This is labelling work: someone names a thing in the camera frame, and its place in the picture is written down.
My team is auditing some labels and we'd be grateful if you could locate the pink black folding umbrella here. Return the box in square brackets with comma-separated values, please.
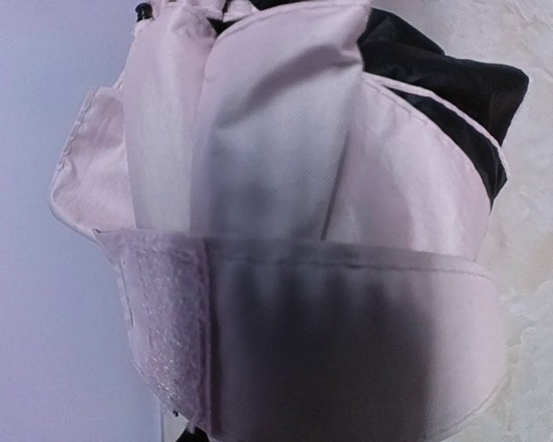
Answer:
[49, 1, 529, 441]

